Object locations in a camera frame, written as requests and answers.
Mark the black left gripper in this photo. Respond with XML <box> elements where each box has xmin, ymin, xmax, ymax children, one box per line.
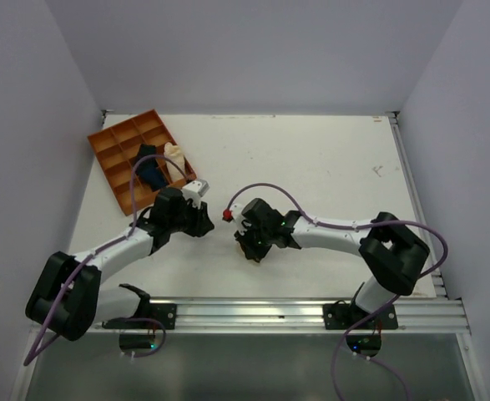
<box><xmin>168</xmin><ymin>196</ymin><xmax>214</xmax><ymax>237</ymax></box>

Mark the beige underwear with dark trim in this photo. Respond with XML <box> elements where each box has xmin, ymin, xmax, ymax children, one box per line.
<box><xmin>240</xmin><ymin>244</ymin><xmax>262</xmax><ymax>263</ymax></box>

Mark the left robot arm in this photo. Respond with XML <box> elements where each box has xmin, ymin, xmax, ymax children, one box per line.
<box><xmin>25</xmin><ymin>180</ymin><xmax>215</xmax><ymax>341</ymax></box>

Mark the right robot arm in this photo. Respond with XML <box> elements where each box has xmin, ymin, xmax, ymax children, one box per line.
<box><xmin>223</xmin><ymin>198</ymin><xmax>429</xmax><ymax>328</ymax></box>

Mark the rolled navy underwear in tray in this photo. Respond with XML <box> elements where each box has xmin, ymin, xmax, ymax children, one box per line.
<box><xmin>137</xmin><ymin>167</ymin><xmax>168</xmax><ymax>192</ymax></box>

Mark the rolled beige underwear in tray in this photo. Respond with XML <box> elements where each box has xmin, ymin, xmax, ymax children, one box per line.
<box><xmin>164</xmin><ymin>142</ymin><xmax>185</xmax><ymax>182</ymax></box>

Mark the rolled black underwear in tray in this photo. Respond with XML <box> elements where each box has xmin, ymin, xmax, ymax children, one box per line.
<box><xmin>134</xmin><ymin>144</ymin><xmax>157</xmax><ymax>175</ymax></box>

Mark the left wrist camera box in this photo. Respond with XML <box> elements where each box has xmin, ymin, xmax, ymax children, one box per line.
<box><xmin>181</xmin><ymin>179</ymin><xmax>210</xmax><ymax>209</ymax></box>

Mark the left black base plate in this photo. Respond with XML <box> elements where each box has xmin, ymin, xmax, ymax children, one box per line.
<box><xmin>102</xmin><ymin>302</ymin><xmax>177</xmax><ymax>330</ymax></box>

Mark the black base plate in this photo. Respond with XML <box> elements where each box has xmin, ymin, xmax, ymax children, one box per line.
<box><xmin>322</xmin><ymin>300</ymin><xmax>398</xmax><ymax>330</ymax></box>
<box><xmin>102</xmin><ymin>302</ymin><xmax>177</xmax><ymax>330</ymax></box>

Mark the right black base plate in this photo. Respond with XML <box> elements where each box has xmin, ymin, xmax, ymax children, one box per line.
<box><xmin>322</xmin><ymin>300</ymin><xmax>398</xmax><ymax>330</ymax></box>

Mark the aluminium right side rail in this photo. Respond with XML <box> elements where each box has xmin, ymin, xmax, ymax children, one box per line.
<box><xmin>386</xmin><ymin>111</ymin><xmax>449</xmax><ymax>299</ymax></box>

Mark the aluminium rail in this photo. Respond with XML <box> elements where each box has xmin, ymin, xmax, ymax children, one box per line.
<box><xmin>87</xmin><ymin>297</ymin><xmax>470</xmax><ymax>334</ymax></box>
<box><xmin>386</xmin><ymin>111</ymin><xmax>449</xmax><ymax>299</ymax></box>

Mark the aluminium front rail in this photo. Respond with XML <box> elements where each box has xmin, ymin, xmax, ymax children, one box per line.
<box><xmin>87</xmin><ymin>297</ymin><xmax>470</xmax><ymax>334</ymax></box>

